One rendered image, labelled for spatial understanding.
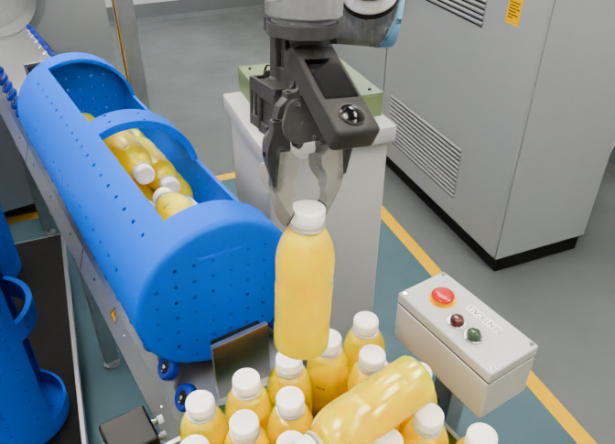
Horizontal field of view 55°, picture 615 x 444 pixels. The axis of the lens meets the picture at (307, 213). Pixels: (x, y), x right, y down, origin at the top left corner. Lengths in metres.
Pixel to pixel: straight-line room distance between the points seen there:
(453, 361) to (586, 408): 1.49
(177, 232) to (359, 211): 0.66
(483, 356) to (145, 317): 0.50
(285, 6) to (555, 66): 1.88
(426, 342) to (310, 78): 0.54
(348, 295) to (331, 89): 1.12
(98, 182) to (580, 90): 1.90
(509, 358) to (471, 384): 0.07
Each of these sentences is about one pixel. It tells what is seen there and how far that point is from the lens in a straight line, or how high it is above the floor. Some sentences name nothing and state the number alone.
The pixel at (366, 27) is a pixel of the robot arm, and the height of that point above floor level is 1.37.
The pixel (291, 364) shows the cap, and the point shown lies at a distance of 0.88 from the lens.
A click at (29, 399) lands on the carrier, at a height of 0.35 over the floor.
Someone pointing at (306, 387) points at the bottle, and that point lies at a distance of 0.91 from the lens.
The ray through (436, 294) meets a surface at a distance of 0.97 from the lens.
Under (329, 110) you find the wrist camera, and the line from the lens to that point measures 0.53.
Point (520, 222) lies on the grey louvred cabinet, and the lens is 2.72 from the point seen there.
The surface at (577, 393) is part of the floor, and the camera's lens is 2.44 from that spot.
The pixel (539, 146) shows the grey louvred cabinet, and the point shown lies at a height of 0.63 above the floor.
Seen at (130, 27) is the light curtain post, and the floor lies 1.10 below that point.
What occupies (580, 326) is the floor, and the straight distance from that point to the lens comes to 2.69.
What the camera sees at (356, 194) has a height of 0.98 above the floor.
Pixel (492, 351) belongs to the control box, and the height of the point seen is 1.10.
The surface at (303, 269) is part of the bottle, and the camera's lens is 0.65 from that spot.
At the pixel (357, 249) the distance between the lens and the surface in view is 1.53.
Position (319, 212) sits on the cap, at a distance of 0.64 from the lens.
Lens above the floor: 1.76
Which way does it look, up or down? 35 degrees down
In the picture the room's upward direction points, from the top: straight up
